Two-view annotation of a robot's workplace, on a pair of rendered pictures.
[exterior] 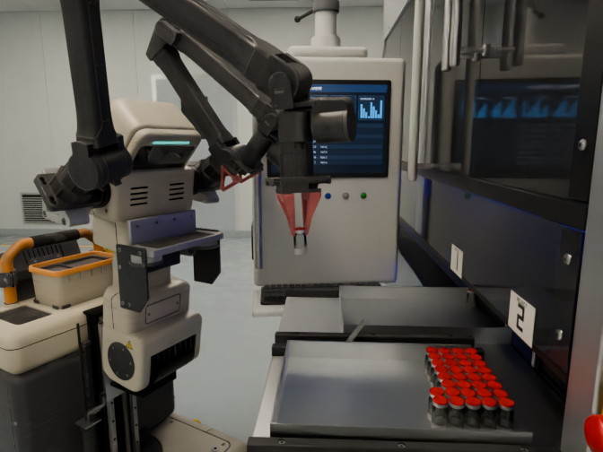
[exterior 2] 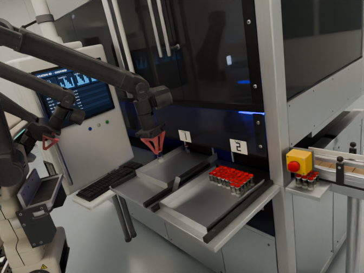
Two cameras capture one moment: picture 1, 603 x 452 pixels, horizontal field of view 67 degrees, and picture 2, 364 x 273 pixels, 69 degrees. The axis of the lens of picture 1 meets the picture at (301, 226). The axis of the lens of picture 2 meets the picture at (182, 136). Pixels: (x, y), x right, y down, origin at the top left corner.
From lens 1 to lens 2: 0.56 m
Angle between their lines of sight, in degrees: 41
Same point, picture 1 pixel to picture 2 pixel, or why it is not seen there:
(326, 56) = not seen: hidden behind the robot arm
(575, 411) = (274, 166)
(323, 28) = (50, 33)
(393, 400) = (216, 196)
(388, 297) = (156, 164)
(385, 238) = (123, 138)
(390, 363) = (196, 187)
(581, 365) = (273, 152)
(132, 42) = not seen: outside the picture
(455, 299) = (179, 152)
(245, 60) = (119, 80)
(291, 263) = (83, 173)
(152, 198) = not seen: hidden behind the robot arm
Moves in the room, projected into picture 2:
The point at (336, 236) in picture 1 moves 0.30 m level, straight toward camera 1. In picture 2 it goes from (101, 148) to (125, 158)
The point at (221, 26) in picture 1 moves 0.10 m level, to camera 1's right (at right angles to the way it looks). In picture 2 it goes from (102, 66) to (130, 59)
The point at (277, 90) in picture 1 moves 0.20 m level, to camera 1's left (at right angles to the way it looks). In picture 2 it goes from (141, 91) to (82, 111)
